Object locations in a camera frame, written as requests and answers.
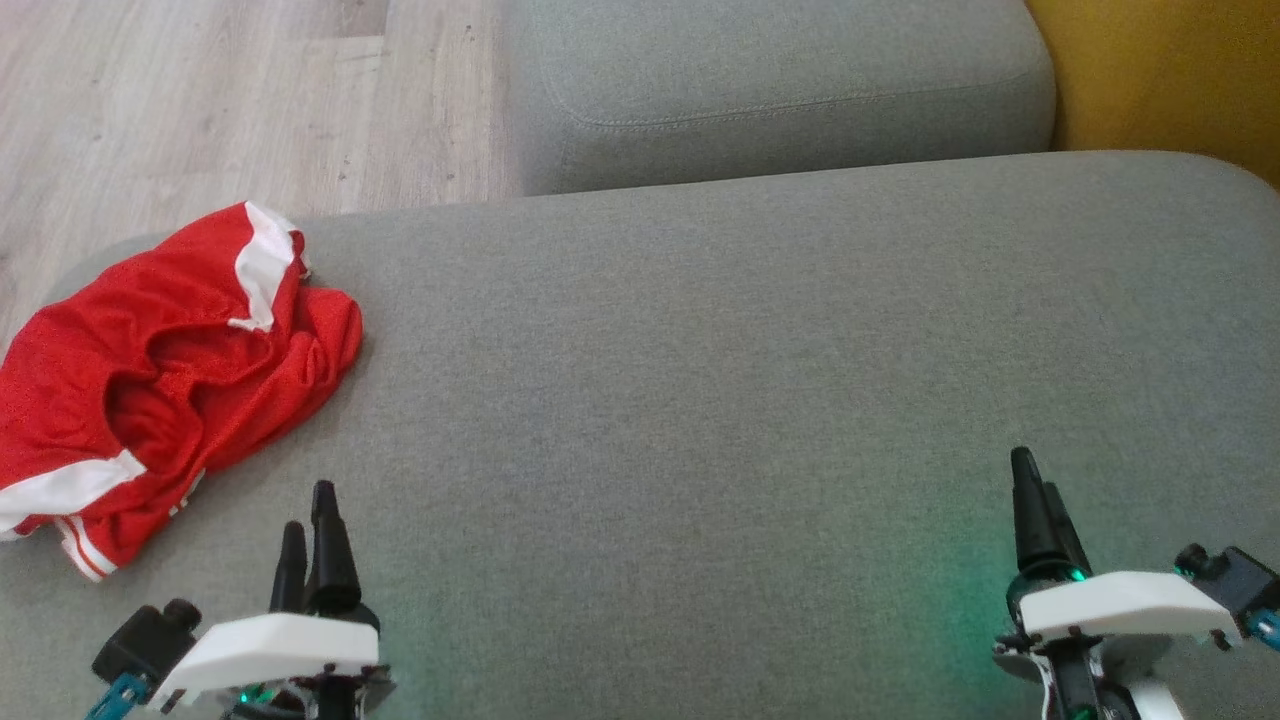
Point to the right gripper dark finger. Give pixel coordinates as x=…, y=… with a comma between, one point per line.
x=1070, y=540
x=1032, y=520

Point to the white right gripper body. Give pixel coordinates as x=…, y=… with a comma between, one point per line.
x=1130, y=605

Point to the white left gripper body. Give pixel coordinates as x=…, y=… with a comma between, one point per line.
x=280, y=655

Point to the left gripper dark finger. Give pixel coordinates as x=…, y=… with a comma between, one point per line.
x=290, y=570
x=332, y=560

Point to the red shorts with white stripes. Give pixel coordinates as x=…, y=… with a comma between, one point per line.
x=200, y=330

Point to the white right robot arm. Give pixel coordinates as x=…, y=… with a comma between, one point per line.
x=1160, y=705

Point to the large grey sofa seat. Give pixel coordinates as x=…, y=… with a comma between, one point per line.
x=700, y=400

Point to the wide yellow sofa backrest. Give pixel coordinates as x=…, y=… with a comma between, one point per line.
x=1170, y=70

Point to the grey sofa seat cushion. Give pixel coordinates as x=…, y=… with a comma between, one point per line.
x=780, y=90

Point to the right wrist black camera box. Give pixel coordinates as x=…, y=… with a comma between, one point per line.
x=1240, y=585

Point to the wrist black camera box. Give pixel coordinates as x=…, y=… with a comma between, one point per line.
x=1240, y=585
x=140, y=640

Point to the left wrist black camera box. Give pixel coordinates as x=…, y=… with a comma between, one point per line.
x=140, y=640

